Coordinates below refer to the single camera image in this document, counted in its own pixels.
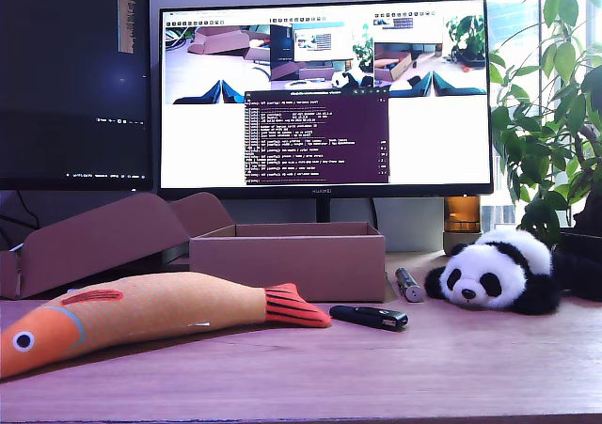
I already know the orange fish plush toy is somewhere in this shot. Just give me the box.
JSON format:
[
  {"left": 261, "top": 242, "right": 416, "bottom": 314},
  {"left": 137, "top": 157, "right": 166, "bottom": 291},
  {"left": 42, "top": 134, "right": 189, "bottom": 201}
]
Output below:
[{"left": 0, "top": 271, "right": 333, "bottom": 381}]

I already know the brown cardboard box with lid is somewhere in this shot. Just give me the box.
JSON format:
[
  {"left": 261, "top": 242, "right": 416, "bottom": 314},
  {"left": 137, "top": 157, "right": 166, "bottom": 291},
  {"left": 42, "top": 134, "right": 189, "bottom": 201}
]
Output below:
[{"left": 0, "top": 191, "right": 388, "bottom": 303}]

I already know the silver metal cylinder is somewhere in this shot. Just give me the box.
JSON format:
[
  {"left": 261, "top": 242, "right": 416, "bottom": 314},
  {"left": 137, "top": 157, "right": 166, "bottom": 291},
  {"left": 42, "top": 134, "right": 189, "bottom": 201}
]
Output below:
[{"left": 393, "top": 267, "right": 425, "bottom": 304}]

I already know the bright Huawei computer monitor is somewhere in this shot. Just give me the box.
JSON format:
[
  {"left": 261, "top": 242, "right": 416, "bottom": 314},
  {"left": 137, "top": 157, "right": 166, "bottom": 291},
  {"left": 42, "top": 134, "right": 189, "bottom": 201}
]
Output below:
[{"left": 157, "top": 0, "right": 495, "bottom": 199}]

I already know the amber glass jar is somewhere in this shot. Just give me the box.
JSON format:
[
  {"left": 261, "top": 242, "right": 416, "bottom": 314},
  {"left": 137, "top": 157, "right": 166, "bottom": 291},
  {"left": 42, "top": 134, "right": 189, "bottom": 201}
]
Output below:
[{"left": 442, "top": 196, "right": 483, "bottom": 257}]

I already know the black white panda plush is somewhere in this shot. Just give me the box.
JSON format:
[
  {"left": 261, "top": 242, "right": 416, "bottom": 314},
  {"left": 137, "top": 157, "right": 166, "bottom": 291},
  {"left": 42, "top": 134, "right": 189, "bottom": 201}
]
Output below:
[{"left": 423, "top": 228, "right": 564, "bottom": 316}]

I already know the green leafy houseplant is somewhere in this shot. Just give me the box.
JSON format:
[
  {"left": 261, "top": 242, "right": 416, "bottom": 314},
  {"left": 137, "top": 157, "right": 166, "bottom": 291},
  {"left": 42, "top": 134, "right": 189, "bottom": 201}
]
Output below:
[{"left": 488, "top": 0, "right": 602, "bottom": 247}]

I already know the dark computer monitor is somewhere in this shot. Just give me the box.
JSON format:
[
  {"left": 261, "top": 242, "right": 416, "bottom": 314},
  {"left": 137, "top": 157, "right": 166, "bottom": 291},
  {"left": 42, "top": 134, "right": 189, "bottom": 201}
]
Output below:
[{"left": 0, "top": 0, "right": 154, "bottom": 193}]

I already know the thin black desk cable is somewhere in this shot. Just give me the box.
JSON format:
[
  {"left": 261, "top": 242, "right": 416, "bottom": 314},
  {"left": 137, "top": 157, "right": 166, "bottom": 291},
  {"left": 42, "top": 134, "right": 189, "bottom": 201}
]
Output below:
[{"left": 0, "top": 191, "right": 41, "bottom": 251}]

